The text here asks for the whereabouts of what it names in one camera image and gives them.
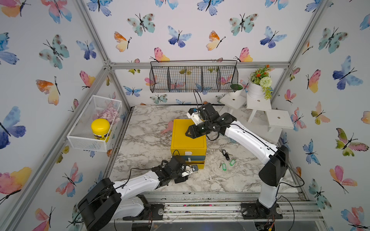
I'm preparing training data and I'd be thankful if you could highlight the pink flower bunch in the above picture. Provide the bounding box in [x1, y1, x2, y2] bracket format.
[97, 107, 120, 124]

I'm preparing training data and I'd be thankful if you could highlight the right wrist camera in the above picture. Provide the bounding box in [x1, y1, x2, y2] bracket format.
[187, 108, 203, 126]

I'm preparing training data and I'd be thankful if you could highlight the key with green tag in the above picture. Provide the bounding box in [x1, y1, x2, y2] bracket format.
[229, 159, 236, 166]
[220, 163, 227, 171]

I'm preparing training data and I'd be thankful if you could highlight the white pot with flowers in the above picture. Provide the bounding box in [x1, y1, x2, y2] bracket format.
[248, 65, 273, 100]

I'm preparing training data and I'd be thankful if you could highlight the yellow lidded jar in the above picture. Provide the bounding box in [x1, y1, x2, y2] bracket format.
[91, 119, 110, 142]

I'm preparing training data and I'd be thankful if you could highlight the key with black tag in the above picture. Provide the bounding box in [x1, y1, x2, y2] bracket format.
[220, 149, 230, 161]

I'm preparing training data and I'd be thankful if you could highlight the dark teal plastic drawer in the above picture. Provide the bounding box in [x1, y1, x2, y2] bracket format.
[184, 156, 206, 162]

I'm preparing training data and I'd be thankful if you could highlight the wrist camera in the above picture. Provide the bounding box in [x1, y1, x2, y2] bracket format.
[182, 165, 198, 177]
[187, 108, 203, 126]

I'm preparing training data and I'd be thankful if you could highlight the yellow bottom drawer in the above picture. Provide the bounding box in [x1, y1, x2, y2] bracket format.
[189, 161, 205, 169]

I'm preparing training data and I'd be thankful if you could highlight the black wire wall basket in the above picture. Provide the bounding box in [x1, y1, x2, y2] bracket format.
[149, 60, 239, 94]

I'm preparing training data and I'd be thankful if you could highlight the white stepped plant stand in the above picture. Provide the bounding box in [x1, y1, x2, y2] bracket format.
[219, 94, 293, 144]

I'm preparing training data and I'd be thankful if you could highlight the small white pot green plant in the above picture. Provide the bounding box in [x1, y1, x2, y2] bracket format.
[229, 84, 243, 98]

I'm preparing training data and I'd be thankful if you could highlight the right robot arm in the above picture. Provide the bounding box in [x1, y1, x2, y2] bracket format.
[186, 103, 289, 219]

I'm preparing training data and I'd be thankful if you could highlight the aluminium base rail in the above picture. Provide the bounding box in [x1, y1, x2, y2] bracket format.
[143, 192, 324, 222]

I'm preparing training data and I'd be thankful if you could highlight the yellow plastic drawer box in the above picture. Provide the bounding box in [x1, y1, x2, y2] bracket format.
[171, 119, 207, 157]

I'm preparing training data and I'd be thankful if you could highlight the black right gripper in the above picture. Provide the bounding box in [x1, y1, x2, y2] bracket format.
[183, 122, 213, 139]

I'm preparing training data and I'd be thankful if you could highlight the white wire mesh basket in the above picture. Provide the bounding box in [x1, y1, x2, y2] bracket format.
[67, 95, 122, 152]

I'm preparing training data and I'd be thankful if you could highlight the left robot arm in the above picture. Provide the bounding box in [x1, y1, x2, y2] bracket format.
[78, 156, 198, 231]

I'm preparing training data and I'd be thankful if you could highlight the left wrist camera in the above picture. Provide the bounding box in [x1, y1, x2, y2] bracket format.
[182, 165, 198, 177]

